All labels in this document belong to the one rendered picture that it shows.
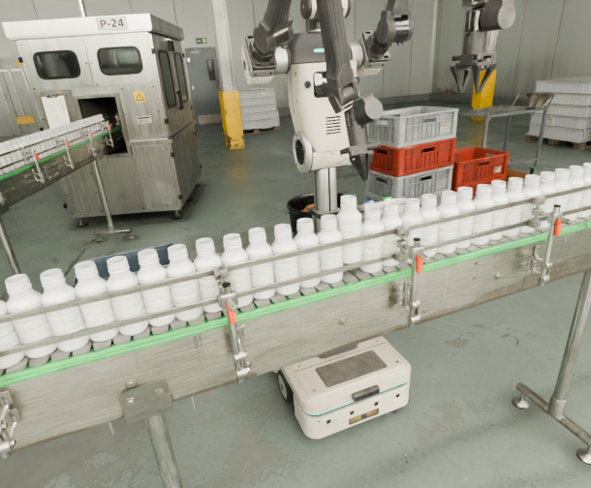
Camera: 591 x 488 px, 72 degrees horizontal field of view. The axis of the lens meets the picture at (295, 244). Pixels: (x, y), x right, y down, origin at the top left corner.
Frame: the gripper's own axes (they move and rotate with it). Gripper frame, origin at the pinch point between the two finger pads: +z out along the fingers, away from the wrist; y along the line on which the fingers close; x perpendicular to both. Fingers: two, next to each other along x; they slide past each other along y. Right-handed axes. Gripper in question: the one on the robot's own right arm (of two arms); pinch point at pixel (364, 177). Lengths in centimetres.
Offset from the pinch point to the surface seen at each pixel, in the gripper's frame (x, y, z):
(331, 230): -19.9, -21.9, 11.4
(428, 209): -18.6, 6.3, 11.5
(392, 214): -19.2, -4.7, 10.7
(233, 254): -20, -45, 12
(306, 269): -17.2, -28.8, 19.3
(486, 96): 652, 712, -155
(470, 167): 176, 200, 1
